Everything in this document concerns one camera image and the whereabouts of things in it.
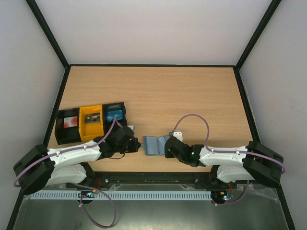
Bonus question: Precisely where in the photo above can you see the teal leather card holder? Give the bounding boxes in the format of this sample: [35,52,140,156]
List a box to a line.
[141,136,170,156]

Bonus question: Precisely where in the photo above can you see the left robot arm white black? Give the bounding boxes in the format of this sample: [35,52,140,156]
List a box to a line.
[13,126,141,195]

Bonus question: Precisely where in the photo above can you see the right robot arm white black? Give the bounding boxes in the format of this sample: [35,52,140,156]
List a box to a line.
[165,137,285,188]

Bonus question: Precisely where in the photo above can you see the blue card in tray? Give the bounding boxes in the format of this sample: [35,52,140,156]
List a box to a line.
[106,110,123,122]

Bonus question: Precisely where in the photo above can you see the black VIP card in tray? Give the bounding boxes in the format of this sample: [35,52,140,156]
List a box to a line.
[84,113,100,124]

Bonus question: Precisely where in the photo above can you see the red white card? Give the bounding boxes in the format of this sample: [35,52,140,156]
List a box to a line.
[63,116,78,128]

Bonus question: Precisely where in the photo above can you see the black tray right compartment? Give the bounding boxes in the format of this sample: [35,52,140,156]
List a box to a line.
[102,102,127,134]

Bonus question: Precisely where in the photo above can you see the black tray compartment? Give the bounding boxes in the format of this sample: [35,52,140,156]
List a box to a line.
[102,102,127,134]
[55,108,81,145]

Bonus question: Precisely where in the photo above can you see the yellow tray middle compartment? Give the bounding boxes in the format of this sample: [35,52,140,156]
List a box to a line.
[78,105,104,142]

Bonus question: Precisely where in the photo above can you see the black tray left compartment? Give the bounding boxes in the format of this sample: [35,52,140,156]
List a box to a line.
[55,108,81,145]

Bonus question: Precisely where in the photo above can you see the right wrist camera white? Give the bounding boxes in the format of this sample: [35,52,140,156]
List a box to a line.
[169,129,183,142]

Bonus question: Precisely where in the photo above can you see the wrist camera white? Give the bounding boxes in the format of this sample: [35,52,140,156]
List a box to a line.
[169,129,183,142]
[127,125,135,132]

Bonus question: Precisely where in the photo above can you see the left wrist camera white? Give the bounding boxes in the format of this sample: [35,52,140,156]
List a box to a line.
[127,125,135,132]

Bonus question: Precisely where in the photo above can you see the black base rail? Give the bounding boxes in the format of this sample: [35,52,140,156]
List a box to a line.
[81,172,236,190]

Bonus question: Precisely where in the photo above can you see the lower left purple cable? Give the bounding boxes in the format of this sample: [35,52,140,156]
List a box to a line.
[69,182,118,228]

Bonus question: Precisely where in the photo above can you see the light blue slotted cable duct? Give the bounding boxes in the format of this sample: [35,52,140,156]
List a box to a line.
[29,190,212,201]

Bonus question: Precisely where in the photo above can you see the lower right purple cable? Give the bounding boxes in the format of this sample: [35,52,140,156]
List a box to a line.
[212,179,251,207]

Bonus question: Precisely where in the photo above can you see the black aluminium frame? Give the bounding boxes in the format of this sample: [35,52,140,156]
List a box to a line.
[4,0,296,230]

